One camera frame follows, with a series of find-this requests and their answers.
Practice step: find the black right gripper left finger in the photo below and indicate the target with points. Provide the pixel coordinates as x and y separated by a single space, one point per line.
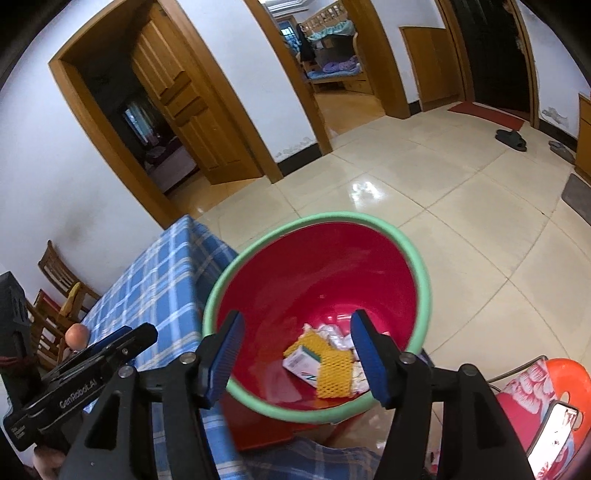
116 440

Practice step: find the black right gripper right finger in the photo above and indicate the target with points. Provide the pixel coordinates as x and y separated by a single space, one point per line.
478 440

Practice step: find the white tissue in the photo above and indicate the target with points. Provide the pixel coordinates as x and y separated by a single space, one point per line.
360 383
333 335

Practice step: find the yellow foam net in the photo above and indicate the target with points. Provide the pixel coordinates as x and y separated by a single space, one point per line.
312 342
335 374

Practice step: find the teal white toothpaste box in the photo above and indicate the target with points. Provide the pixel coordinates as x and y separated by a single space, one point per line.
303 364

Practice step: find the pink bed in room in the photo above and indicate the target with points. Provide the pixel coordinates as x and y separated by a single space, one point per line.
173 170

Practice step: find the person left hand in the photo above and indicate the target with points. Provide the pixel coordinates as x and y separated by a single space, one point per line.
48 462

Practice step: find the floral red cushion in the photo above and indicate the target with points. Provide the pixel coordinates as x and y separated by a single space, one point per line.
526 399

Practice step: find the smartphone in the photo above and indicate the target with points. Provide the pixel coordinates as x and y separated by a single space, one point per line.
551 438

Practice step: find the red apple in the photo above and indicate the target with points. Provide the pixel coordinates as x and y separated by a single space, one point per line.
77 337

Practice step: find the wooden chair near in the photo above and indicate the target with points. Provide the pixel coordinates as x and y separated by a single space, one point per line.
47 332

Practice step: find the wooden chair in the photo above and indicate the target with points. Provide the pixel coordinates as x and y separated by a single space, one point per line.
63 279
47 332

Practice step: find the orange plastic stool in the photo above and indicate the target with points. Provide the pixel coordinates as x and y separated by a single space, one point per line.
571 383

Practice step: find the wooden chair far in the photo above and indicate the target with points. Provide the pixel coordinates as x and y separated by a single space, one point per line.
63 279

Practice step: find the blue plaid tablecloth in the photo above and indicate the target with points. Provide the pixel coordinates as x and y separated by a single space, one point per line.
168 286

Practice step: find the red bin green rim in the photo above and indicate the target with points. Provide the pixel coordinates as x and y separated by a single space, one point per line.
313 271

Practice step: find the grey floor mat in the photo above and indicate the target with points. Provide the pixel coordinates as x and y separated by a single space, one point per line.
577 195

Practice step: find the wooden cabinet right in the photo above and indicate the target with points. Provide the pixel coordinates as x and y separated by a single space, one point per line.
583 155

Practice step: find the grey slipper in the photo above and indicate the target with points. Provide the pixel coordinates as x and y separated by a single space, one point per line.
562 151

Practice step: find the black slipper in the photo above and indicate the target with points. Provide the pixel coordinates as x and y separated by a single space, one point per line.
512 139

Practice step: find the red doormat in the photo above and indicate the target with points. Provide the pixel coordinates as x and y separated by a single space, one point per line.
498 117

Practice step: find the open wooden door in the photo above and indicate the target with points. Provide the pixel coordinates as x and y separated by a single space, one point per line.
162 63

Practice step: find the wooden bunk bed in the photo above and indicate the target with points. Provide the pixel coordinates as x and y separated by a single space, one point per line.
334 40

